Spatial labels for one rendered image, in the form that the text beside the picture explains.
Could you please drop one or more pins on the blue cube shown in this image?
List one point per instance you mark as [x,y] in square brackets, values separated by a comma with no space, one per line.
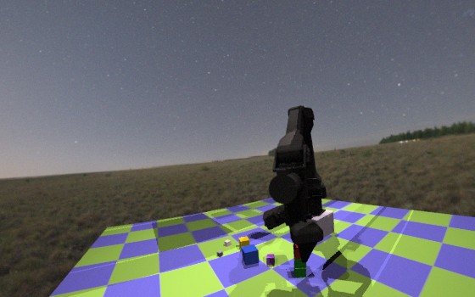
[250,254]

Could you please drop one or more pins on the green block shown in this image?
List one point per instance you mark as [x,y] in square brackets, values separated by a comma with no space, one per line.
[299,272]
[298,263]

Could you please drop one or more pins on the small purple cube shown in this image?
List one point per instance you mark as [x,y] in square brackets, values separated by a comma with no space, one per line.
[270,259]

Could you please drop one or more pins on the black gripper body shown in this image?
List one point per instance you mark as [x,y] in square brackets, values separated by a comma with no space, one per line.
[302,231]

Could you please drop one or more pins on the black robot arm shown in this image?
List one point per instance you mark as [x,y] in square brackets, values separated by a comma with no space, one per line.
[294,178]

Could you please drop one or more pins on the yellow cube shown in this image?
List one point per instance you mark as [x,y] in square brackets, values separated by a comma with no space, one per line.
[244,241]

